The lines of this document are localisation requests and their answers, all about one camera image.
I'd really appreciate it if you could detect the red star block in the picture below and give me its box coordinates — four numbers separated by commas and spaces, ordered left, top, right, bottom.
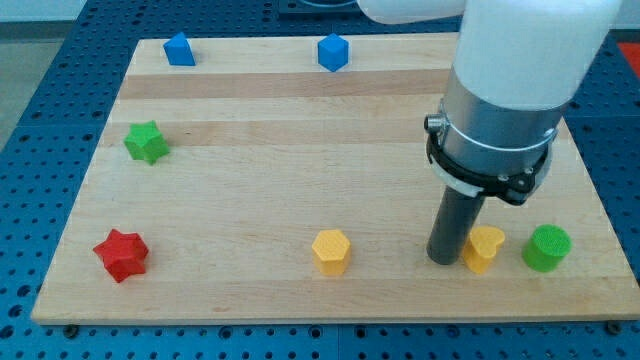
93, 229, 149, 283

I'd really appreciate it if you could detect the blue triangle block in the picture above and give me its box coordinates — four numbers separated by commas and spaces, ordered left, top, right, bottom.
163, 32, 196, 66

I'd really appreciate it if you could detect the wooden board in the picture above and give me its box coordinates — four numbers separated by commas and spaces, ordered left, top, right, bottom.
32, 33, 639, 325

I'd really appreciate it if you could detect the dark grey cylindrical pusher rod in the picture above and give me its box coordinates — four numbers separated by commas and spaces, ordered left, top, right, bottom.
426, 187, 485, 265

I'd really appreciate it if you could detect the yellow heart block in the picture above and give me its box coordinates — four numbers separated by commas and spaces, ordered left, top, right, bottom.
462, 226, 506, 274

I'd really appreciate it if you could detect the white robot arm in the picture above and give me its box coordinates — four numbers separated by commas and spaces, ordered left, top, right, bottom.
358, 0, 623, 205

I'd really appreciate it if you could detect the green star block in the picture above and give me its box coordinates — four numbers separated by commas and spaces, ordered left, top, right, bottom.
123, 121, 170, 165

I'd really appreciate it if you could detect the yellow hexagon block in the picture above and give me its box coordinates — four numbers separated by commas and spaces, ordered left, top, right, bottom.
312, 229, 351, 276

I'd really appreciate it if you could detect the blue cube block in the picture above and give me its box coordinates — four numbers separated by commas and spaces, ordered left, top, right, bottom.
317, 33, 349, 72

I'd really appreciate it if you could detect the green cylinder block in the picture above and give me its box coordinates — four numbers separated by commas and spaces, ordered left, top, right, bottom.
522, 224, 572, 273

